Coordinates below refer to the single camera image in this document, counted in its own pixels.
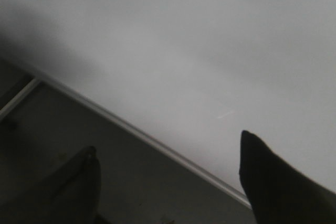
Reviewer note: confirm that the white whiteboard with aluminium frame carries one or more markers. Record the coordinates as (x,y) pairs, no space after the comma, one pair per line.
(187,76)

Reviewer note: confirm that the whiteboard stand metal leg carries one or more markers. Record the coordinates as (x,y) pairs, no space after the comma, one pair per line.
(18,97)

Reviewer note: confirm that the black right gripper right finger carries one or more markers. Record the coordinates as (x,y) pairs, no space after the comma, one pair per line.
(276,191)

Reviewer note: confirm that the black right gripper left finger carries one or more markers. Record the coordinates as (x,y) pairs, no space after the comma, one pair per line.
(69,195)

